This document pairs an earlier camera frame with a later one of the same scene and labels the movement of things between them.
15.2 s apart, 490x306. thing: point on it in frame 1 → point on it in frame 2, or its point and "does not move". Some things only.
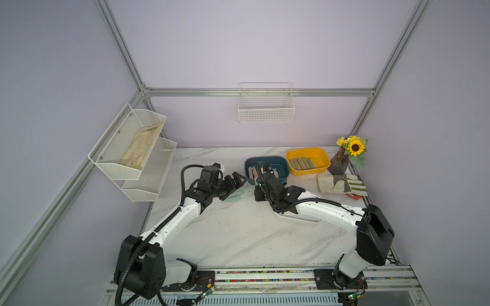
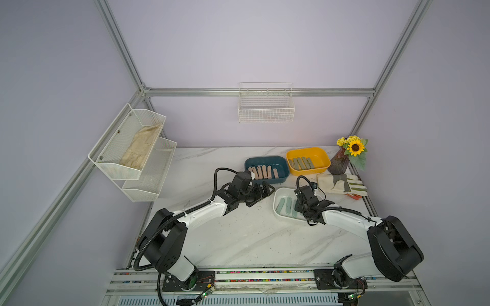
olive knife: [306, 162] does not move
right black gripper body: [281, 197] → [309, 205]
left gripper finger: [238, 179] → [267, 189]
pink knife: [254, 172] does not move
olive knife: [310, 163] does not move
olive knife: [301, 163] does not move
